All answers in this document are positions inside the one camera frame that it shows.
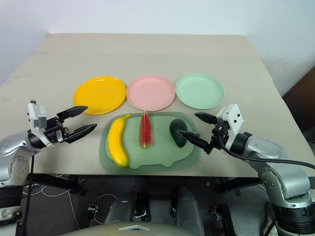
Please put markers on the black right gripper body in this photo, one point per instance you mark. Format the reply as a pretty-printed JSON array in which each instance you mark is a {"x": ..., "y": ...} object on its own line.
[{"x": 216, "y": 136}]

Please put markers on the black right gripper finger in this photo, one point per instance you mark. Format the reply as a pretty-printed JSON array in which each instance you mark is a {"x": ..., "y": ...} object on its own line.
[
  {"x": 206, "y": 117},
  {"x": 197, "y": 141}
]

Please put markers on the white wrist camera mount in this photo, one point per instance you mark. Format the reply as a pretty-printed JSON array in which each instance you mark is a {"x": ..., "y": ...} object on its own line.
[
  {"x": 232, "y": 119},
  {"x": 37, "y": 123}
]

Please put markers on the red watermelon slice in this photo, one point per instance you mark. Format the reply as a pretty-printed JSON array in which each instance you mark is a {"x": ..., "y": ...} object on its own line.
[{"x": 146, "y": 131}]

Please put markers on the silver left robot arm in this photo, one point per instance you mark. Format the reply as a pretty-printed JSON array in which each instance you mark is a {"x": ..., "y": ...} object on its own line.
[{"x": 14, "y": 145}]

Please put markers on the dark rounded leg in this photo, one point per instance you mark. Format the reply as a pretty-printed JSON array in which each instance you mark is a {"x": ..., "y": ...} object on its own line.
[
  {"x": 123, "y": 211},
  {"x": 189, "y": 209}
]

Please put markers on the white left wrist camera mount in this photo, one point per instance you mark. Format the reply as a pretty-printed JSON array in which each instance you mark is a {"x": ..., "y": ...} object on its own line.
[{"x": 37, "y": 123}]

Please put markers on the yellow banana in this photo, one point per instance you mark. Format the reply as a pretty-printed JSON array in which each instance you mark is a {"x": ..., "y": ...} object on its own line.
[{"x": 117, "y": 142}]

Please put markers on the pink plate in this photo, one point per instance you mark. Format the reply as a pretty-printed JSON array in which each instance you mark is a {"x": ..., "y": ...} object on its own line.
[{"x": 150, "y": 92}]

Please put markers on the dark rounded left leg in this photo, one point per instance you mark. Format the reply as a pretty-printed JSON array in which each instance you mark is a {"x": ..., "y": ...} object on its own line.
[{"x": 123, "y": 211}]

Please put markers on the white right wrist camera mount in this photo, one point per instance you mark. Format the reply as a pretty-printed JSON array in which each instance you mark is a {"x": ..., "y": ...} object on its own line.
[{"x": 232, "y": 119}]

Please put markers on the green tray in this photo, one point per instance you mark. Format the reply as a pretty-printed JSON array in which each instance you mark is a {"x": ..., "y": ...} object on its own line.
[{"x": 160, "y": 155}]

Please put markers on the dark green avocado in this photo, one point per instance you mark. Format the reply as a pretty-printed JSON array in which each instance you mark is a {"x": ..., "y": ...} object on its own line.
[{"x": 177, "y": 134}]

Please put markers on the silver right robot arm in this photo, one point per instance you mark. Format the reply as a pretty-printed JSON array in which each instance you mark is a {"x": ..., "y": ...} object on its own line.
[{"x": 275, "y": 169}]

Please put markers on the dark rounded right leg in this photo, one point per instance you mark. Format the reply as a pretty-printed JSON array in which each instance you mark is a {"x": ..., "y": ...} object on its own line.
[{"x": 189, "y": 209}]

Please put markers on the green plate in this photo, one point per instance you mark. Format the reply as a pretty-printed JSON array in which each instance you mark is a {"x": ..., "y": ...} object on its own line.
[{"x": 199, "y": 91}]

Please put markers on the brown wooden furniture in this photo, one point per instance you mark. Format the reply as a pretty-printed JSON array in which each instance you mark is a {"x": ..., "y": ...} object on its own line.
[{"x": 301, "y": 98}]

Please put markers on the yellow plate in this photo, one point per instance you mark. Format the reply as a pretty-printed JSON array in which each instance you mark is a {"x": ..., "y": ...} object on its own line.
[{"x": 99, "y": 95}]

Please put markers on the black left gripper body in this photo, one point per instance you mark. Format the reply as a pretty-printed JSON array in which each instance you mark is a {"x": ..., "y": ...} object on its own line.
[{"x": 54, "y": 129}]

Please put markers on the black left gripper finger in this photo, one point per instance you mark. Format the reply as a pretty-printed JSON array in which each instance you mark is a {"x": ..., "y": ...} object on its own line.
[
  {"x": 71, "y": 112},
  {"x": 81, "y": 132}
]

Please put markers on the grey robot torso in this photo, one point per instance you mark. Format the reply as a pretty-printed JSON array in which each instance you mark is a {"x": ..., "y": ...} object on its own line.
[{"x": 133, "y": 229}]

